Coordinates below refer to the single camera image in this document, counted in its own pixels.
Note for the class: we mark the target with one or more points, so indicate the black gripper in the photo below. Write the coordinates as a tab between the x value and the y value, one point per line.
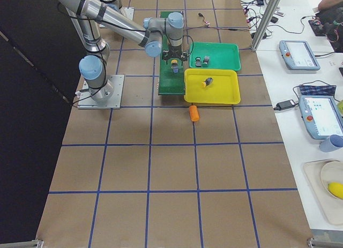
174	54

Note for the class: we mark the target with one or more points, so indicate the yellow push button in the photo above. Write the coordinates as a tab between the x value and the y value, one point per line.
174	66
207	82

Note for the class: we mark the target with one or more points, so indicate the plain orange cylinder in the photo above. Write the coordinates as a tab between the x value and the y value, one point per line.
194	114

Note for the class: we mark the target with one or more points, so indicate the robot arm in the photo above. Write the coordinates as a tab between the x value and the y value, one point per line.
97	23

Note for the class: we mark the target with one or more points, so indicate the green conveyor belt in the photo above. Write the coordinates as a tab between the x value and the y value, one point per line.
170	83

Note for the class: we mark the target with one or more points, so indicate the green plastic tray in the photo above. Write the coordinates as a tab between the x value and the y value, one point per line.
223	56

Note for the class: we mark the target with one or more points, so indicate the yellow plastic tray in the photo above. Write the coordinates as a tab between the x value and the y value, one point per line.
223	90

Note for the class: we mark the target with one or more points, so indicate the black power adapter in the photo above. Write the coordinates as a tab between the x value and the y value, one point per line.
285	105

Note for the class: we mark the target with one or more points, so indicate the teach pendant tablet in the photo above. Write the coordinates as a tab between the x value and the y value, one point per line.
320	115
298	55

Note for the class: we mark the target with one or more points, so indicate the blue plaid cloth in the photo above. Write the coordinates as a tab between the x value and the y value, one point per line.
326	90

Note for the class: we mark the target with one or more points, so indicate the blue cup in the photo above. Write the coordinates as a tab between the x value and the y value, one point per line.
331	143

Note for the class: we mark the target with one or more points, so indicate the beige tray with plate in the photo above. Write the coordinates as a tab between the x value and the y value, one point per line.
319	175

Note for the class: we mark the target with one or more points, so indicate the yellow banana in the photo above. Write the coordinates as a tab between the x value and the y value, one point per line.
336	189

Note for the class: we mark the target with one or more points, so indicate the aluminium frame post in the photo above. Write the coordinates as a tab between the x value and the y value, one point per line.
269	11

